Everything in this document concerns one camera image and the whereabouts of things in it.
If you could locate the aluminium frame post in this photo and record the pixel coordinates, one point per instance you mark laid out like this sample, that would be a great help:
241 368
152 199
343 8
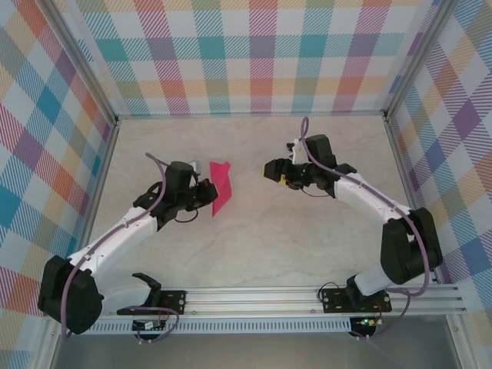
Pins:
85 61
461 346
413 57
46 346

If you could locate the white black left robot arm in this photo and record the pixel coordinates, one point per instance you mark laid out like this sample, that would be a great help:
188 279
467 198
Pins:
69 292

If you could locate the black controller box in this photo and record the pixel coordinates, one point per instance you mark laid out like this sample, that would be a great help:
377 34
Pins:
148 326

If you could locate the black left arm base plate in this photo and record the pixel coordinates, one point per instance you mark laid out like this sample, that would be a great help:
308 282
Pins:
177 301

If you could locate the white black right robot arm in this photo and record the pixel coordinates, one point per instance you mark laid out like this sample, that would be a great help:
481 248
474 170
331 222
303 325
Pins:
407 246

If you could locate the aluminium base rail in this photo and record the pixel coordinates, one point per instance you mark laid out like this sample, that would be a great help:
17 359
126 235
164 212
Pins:
250 300

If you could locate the aluminium frame rail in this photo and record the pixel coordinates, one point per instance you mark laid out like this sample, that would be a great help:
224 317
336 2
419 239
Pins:
95 200
398 153

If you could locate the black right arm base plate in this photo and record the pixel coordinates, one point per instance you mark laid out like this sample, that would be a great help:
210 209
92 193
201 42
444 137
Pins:
328 305

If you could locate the controller board with green light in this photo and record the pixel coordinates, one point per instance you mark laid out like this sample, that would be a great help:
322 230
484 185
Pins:
365 322

